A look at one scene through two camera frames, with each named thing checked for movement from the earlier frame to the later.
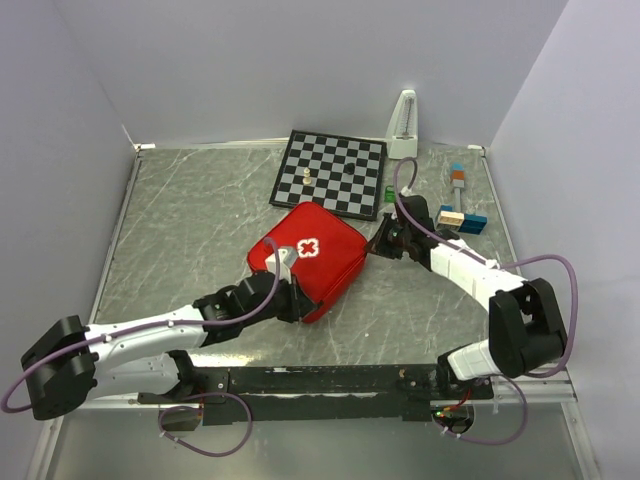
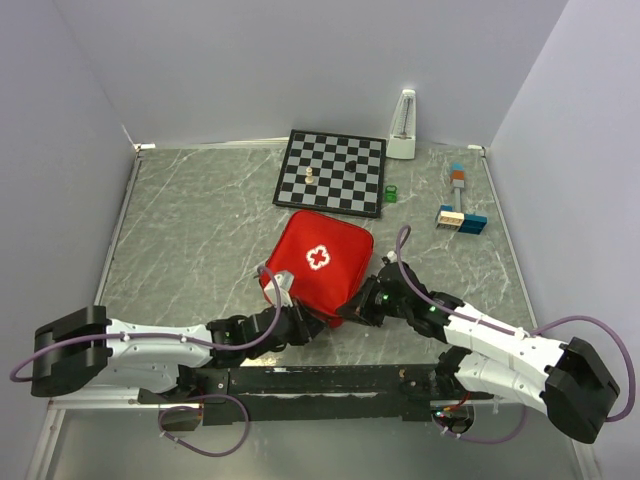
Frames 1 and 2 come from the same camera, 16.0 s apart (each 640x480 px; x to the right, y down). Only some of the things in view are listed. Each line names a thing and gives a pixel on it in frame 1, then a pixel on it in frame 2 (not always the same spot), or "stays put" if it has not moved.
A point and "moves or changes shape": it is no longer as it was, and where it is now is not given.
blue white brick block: [447, 218] stays put
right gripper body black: [392, 239] -> [376, 304]
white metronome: [402, 130] stays put
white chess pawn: [307, 179] stays put
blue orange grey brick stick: [458, 182] stays put
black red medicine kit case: [332, 256] moves or changes shape
